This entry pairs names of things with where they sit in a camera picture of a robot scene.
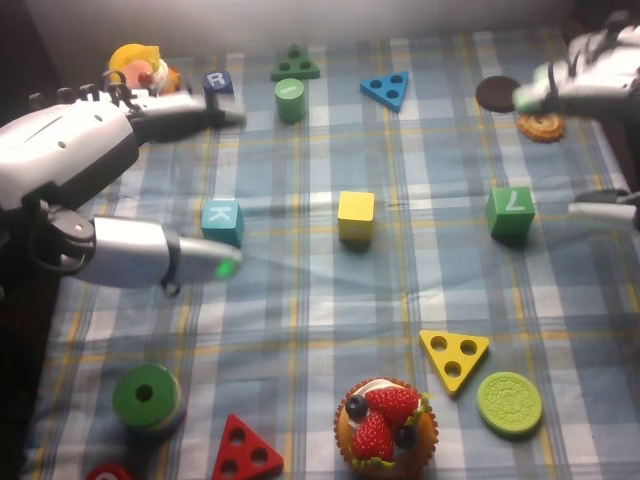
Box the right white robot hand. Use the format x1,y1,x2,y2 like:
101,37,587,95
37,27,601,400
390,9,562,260
0,82,249,299

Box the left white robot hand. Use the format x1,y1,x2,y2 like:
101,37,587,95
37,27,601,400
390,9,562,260
512,9,640,229

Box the green cube block letter L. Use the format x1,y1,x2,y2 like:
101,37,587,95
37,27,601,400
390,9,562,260
485,186,536,241

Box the teal cube block letter K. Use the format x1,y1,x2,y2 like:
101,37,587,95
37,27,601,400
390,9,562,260
200,198,245,250

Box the orange round toy biscuit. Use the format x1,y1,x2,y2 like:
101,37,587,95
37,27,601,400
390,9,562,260
516,112,567,145

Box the brown round toy cookie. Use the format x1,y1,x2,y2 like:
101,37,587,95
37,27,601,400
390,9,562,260
474,75,524,114

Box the orange cream toy cupcake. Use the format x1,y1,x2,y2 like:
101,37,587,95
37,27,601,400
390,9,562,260
108,43,182,96

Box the blue cylinder block letter R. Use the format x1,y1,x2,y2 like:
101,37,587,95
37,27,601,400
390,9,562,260
202,69,235,101

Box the blue triangle block three holes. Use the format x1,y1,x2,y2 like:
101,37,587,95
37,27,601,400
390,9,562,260
359,71,410,114

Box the green cylinder block minus sign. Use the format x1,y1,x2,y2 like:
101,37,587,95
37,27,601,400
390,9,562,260
273,78,307,125

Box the green triangle block three holes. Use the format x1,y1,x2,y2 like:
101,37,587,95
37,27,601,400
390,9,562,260
270,43,321,82

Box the stacked coloured rings toy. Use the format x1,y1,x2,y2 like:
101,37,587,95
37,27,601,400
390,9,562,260
111,363,188,441

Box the yellow cube block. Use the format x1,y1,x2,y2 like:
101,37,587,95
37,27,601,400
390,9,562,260
337,190,376,245

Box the blue plaid tablecloth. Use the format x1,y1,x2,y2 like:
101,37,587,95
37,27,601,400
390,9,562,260
22,30,640,480

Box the yellow triangle block three holes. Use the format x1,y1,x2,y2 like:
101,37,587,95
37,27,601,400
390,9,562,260
418,329,490,397

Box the green sandwich toy cookie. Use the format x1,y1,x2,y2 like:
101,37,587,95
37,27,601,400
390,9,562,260
476,372,544,440

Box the red triangle block three holes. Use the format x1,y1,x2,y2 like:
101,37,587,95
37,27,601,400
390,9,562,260
211,413,285,480

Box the strawberry toy cupcake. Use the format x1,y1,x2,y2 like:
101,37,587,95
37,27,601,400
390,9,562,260
334,377,439,476

